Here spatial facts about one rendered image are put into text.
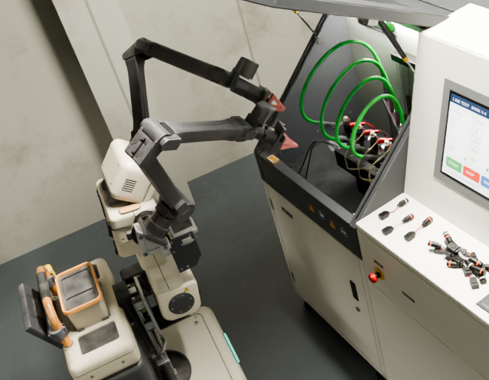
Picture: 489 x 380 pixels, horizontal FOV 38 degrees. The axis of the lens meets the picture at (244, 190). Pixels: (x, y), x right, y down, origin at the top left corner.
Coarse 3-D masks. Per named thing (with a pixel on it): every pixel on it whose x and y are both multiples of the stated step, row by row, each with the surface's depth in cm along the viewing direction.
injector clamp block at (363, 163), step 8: (336, 152) 281; (344, 152) 278; (360, 152) 277; (368, 152) 274; (336, 160) 285; (344, 160) 278; (352, 160) 273; (368, 160) 274; (344, 168) 282; (376, 168) 266; (360, 184) 277; (368, 184) 271
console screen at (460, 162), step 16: (448, 80) 216; (448, 96) 218; (464, 96) 212; (480, 96) 206; (448, 112) 220; (464, 112) 214; (480, 112) 208; (448, 128) 222; (464, 128) 216; (480, 128) 210; (448, 144) 224; (464, 144) 218; (480, 144) 212; (448, 160) 226; (464, 160) 220; (480, 160) 214; (448, 176) 228; (464, 176) 222; (480, 176) 216; (464, 192) 224; (480, 192) 218
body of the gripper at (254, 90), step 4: (252, 84) 248; (252, 88) 247; (256, 88) 248; (260, 88) 250; (248, 92) 247; (252, 92) 247; (256, 92) 248; (260, 92) 249; (264, 92) 248; (268, 92) 247; (244, 96) 249; (248, 96) 248; (252, 96) 248; (256, 96) 248; (260, 96) 249; (264, 96) 247; (268, 96) 247; (252, 100) 250; (256, 100) 249; (260, 100) 249
